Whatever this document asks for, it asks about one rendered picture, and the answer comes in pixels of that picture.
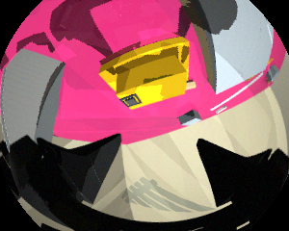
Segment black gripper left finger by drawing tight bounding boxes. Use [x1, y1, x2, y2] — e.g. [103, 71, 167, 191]
[37, 134, 121, 205]

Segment white panel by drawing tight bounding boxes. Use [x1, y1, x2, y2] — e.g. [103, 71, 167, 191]
[179, 0, 275, 95]

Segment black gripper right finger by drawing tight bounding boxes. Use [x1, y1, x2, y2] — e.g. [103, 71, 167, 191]
[196, 139, 273, 208]

